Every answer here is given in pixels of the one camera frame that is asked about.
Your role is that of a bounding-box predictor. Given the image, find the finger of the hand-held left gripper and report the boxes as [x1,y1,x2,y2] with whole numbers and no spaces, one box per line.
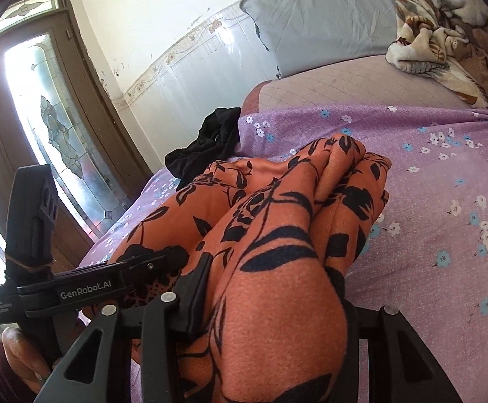
[116,249,188,291]

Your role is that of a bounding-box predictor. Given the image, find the wooden stained glass door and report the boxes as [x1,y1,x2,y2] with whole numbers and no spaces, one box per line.
[0,0,152,345]

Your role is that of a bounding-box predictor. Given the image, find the person's left forearm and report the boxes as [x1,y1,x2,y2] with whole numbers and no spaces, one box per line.
[0,342,39,403]

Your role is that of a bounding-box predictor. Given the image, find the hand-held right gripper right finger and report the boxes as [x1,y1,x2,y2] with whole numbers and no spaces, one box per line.
[332,300,469,403]

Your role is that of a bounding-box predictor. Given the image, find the grey pillow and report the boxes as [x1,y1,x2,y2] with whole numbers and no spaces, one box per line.
[240,0,408,80]

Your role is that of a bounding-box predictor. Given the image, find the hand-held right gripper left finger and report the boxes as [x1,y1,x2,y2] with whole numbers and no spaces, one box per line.
[34,254,215,403]

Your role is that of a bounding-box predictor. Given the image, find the person's left hand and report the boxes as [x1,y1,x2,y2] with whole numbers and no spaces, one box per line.
[0,326,56,392]

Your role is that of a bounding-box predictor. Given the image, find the purple floral bedsheet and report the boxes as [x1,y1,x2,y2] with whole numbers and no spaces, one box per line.
[78,103,488,403]

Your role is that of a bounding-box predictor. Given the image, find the orange black floral garment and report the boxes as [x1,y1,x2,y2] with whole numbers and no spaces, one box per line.
[82,133,392,403]

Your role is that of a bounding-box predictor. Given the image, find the pinkish quilted mattress cover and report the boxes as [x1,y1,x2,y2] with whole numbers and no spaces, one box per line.
[242,52,488,112]

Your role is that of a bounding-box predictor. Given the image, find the beige floral plush blanket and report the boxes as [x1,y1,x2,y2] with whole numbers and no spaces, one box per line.
[386,0,488,110]

